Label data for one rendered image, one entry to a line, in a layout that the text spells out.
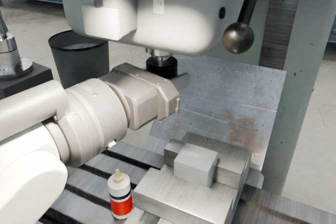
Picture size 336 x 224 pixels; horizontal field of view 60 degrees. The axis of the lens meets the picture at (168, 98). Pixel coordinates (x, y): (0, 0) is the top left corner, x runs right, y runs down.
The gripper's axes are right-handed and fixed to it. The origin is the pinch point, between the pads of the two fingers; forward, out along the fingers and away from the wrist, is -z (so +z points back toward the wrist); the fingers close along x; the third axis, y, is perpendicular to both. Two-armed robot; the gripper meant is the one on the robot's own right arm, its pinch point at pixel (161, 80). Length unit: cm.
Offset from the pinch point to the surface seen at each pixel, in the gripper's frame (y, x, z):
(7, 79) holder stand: 8.3, 35.6, 10.1
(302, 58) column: 7.3, -8.6, -40.6
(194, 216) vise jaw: 16.5, -11.5, 5.8
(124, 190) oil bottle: 19.7, 2.1, 7.7
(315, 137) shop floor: 123, 3, -179
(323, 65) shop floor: 123, 40, -320
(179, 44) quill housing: -9.9, -8.8, 6.9
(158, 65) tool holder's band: -3.3, -0.8, 1.6
